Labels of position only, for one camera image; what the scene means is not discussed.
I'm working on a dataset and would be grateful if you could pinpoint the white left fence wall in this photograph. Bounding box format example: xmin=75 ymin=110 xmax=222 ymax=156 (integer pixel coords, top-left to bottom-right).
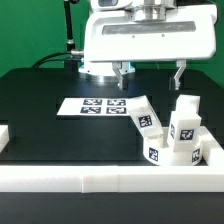
xmin=0 ymin=125 xmax=9 ymax=153

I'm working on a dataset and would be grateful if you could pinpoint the white front fence wall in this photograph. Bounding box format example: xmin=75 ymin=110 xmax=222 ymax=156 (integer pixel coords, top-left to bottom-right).
xmin=0 ymin=165 xmax=224 ymax=193

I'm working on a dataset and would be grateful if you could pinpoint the white right fence wall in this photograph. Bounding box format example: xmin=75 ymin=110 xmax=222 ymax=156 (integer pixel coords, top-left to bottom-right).
xmin=199 ymin=126 xmax=224 ymax=167

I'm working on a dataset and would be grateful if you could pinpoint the white fence wall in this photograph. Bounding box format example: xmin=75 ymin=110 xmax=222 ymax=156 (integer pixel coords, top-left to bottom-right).
xmin=199 ymin=126 xmax=224 ymax=167
xmin=0 ymin=165 xmax=224 ymax=193
xmin=0 ymin=125 xmax=9 ymax=153

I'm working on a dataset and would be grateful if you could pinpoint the white marker sheet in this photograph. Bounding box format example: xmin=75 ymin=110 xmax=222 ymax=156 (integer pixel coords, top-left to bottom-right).
xmin=57 ymin=98 xmax=129 ymax=116

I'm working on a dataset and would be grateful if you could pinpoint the black cable bundle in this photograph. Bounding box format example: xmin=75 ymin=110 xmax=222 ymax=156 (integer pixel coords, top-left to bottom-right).
xmin=31 ymin=49 xmax=84 ymax=70

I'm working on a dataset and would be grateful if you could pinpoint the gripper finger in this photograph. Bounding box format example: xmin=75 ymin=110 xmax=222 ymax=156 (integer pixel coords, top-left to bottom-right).
xmin=169 ymin=60 xmax=187 ymax=90
xmin=112 ymin=62 xmax=128 ymax=90

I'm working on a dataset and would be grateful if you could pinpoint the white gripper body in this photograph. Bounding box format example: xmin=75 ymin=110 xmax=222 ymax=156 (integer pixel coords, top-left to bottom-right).
xmin=84 ymin=0 xmax=218 ymax=63

